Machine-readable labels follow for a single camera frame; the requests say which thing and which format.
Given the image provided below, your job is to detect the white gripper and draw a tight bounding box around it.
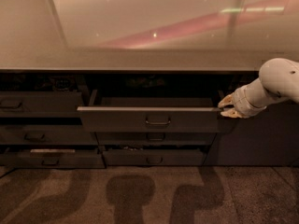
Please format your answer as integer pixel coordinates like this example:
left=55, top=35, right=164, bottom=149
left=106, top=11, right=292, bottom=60
left=218, top=86, right=265, bottom=119

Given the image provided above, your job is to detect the grey drawer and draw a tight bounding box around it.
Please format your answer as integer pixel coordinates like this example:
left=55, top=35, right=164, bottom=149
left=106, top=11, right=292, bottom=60
left=0, top=149, right=106, bottom=169
left=96, top=133, right=216, bottom=146
left=0, top=125, right=97, bottom=146
left=0, top=91, right=84, bottom=118
left=103, top=149, right=206, bottom=166
left=78, top=91, right=237, bottom=133

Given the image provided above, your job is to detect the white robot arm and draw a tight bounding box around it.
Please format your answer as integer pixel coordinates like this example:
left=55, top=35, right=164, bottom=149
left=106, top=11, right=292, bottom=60
left=218, top=58, right=299, bottom=119

